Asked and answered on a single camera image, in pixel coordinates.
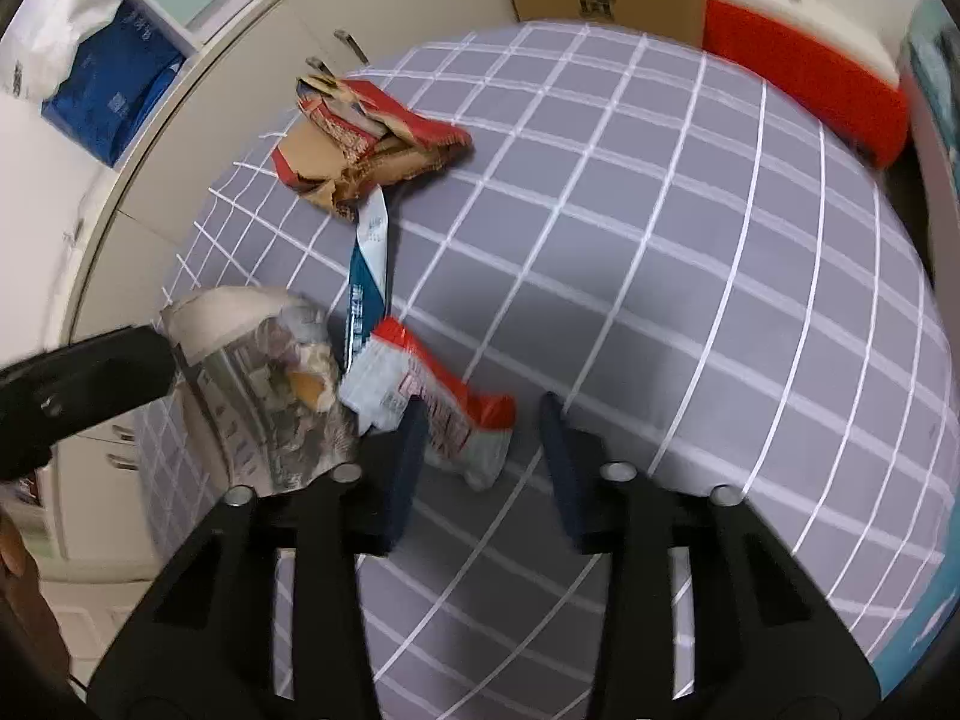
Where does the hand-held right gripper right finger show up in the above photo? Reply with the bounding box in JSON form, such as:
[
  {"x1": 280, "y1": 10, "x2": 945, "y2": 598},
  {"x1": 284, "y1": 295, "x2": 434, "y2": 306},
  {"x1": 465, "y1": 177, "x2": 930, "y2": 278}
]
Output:
[{"x1": 537, "y1": 391, "x2": 882, "y2": 720}]

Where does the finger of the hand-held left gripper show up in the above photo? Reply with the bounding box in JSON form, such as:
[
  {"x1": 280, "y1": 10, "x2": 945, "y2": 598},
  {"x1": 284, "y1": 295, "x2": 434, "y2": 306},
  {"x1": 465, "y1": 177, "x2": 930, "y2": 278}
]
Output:
[{"x1": 43, "y1": 326, "x2": 178, "y2": 445}]

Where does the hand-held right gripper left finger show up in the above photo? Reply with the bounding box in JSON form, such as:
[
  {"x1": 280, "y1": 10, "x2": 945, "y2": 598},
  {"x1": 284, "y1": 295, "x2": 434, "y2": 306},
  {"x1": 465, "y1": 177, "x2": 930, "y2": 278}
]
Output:
[{"x1": 88, "y1": 394, "x2": 430, "y2": 720}]

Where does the red and white snack packet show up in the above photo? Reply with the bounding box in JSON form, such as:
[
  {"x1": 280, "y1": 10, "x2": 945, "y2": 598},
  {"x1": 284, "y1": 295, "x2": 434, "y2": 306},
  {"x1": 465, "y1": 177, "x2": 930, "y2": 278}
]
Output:
[{"x1": 339, "y1": 317, "x2": 517, "y2": 492}]

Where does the printed paper bag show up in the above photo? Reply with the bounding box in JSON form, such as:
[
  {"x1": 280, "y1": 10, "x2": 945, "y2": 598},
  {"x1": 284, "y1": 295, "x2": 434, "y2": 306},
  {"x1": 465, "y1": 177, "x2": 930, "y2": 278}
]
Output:
[{"x1": 160, "y1": 285, "x2": 361, "y2": 496}]

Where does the person's left forearm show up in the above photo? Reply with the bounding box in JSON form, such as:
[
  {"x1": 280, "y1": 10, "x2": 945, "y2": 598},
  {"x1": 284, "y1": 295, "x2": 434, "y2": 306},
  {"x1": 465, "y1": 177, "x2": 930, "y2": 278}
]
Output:
[{"x1": 0, "y1": 574, "x2": 72, "y2": 698}]

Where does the person's left hand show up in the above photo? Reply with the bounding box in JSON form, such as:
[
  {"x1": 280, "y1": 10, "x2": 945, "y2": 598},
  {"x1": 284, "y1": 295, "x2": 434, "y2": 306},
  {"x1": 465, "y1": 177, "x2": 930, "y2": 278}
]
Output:
[{"x1": 0, "y1": 514, "x2": 31, "y2": 578}]

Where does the blue and white wrapper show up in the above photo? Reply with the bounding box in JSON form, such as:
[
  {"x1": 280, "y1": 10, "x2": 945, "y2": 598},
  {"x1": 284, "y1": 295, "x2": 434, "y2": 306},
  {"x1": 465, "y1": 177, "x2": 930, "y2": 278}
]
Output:
[{"x1": 345, "y1": 187, "x2": 392, "y2": 376}]

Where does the grey checked tablecloth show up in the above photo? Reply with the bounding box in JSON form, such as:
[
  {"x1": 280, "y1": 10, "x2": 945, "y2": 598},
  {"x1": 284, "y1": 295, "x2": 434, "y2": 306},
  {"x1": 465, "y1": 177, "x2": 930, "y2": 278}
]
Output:
[{"x1": 135, "y1": 21, "x2": 950, "y2": 720}]

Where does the blue bag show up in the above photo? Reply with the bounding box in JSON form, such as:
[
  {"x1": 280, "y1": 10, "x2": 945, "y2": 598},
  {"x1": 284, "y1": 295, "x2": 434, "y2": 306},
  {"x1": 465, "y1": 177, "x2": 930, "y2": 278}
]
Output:
[{"x1": 41, "y1": 4, "x2": 185, "y2": 170}]

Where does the red and brown paper bag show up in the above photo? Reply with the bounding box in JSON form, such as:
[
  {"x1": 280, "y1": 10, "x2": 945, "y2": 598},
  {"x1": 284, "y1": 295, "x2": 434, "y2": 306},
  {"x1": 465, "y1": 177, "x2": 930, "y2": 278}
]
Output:
[{"x1": 271, "y1": 58, "x2": 473, "y2": 224}]

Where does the white plastic bag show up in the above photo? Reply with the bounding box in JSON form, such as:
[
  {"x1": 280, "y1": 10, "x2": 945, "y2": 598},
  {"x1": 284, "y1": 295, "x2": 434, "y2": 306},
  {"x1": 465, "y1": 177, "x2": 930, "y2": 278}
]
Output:
[{"x1": 0, "y1": 0, "x2": 125, "y2": 102}]

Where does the red box with white lid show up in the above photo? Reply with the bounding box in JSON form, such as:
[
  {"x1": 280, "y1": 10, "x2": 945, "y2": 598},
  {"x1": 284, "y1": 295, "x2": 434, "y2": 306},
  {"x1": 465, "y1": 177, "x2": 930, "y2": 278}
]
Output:
[{"x1": 701, "y1": 0, "x2": 912, "y2": 170}]

